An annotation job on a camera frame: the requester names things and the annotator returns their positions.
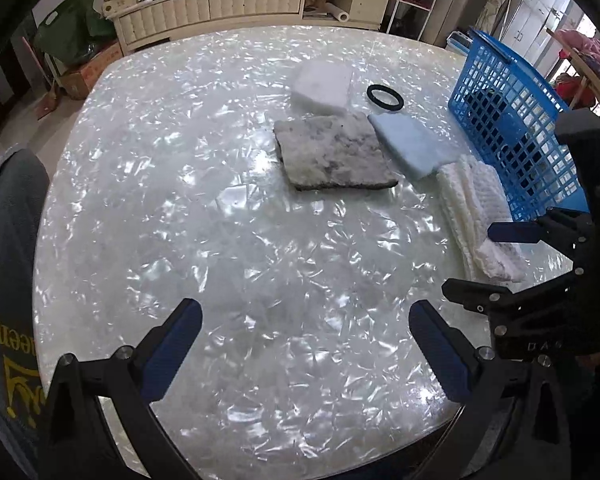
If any white waffle towel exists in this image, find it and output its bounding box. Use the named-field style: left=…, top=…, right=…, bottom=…
left=437, top=155, right=527, bottom=285

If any light blue sponge cloth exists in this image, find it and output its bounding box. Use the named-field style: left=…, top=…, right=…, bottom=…
left=367, top=113, right=462, bottom=180

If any grey marbled cloth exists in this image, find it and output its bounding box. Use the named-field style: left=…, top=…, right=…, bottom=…
left=273, top=113, right=398, bottom=191

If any white foam sponge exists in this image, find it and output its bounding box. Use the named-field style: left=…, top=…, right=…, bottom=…
left=290, top=60, right=353, bottom=115

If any blue plastic basket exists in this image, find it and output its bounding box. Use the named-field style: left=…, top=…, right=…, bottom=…
left=449, top=29, right=588, bottom=221

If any pile of clothes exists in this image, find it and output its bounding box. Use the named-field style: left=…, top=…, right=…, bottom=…
left=546, top=29, right=600, bottom=116

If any white blue plastic bin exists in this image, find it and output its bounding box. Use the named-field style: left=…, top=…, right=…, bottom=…
left=445, top=30, right=472, bottom=56

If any grey chair with lace cover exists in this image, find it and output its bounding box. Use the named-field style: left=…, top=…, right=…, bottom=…
left=0, top=148, right=50, bottom=479

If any cream TV cabinet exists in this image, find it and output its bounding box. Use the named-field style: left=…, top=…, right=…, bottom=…
left=111, top=0, right=389, bottom=55

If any paper roll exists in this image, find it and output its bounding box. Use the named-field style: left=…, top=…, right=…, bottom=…
left=324, top=2, right=350, bottom=23

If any cardboard box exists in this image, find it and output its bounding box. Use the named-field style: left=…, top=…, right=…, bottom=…
left=59, top=41, right=122, bottom=100

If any green shopping bag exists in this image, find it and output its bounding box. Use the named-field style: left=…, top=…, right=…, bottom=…
left=33, top=0, right=116, bottom=67

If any black rubber ring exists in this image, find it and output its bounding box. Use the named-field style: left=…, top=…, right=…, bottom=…
left=366, top=83, right=406, bottom=112

